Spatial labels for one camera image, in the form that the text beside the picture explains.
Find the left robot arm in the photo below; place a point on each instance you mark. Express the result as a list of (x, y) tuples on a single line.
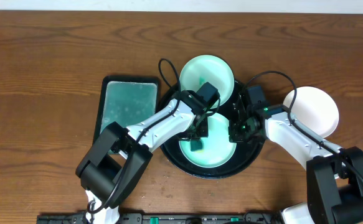
[(116, 161)]

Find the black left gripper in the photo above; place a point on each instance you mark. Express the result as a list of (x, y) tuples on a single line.
[(197, 134)]

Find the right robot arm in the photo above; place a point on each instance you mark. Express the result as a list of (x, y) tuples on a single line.
[(334, 175)]

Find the white plate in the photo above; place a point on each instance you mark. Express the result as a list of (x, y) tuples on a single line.
[(315, 109)]

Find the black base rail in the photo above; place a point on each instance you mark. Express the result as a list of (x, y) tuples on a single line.
[(138, 218)]

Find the black rectangular water tray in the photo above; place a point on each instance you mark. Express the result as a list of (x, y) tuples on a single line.
[(126, 100)]

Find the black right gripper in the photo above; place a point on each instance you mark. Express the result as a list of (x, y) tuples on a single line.
[(234, 135)]

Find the black round tray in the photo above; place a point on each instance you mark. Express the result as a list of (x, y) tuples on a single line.
[(244, 155)]

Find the mint plate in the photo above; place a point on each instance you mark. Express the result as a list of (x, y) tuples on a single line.
[(217, 148), (208, 68)]

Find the green yellow sponge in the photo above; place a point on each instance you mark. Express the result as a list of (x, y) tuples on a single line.
[(196, 145)]

